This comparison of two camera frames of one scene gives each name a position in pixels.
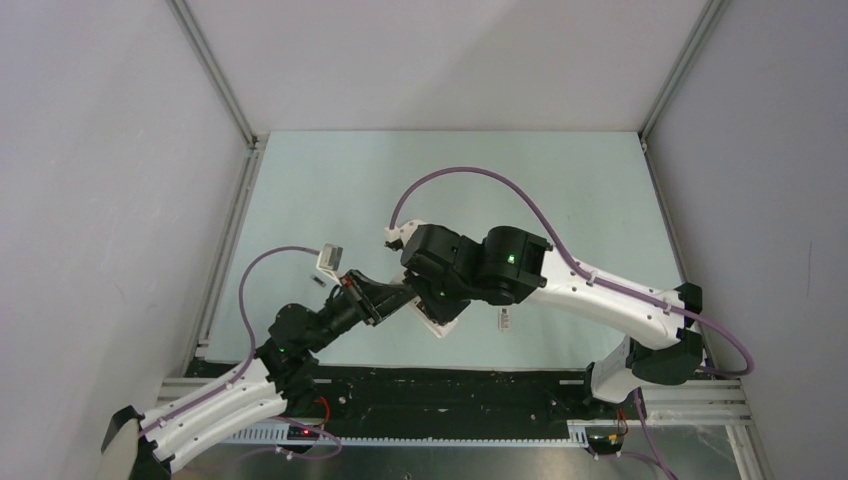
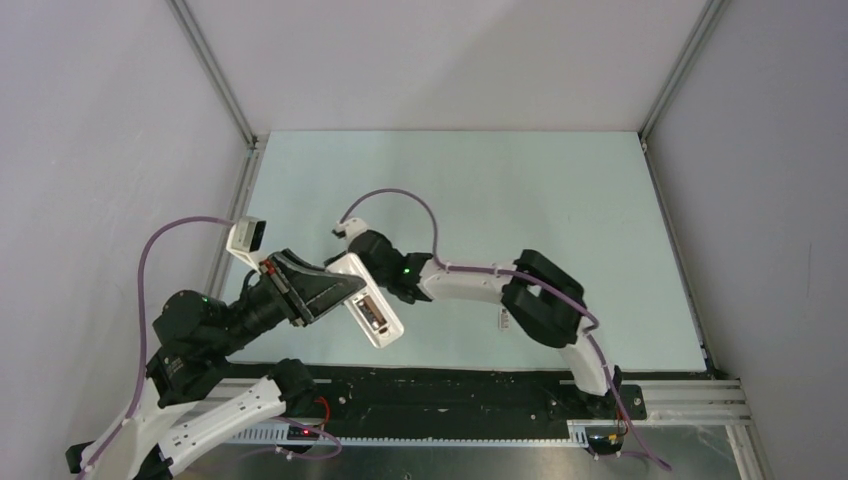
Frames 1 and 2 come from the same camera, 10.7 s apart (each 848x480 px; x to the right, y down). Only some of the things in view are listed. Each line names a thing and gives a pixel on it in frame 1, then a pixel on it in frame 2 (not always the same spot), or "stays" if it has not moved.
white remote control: x=440 y=330 → x=369 y=306
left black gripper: x=372 y=299 → x=306 y=289
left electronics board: x=297 y=432 stays
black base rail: x=425 y=397 stays
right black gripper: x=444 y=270 → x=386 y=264
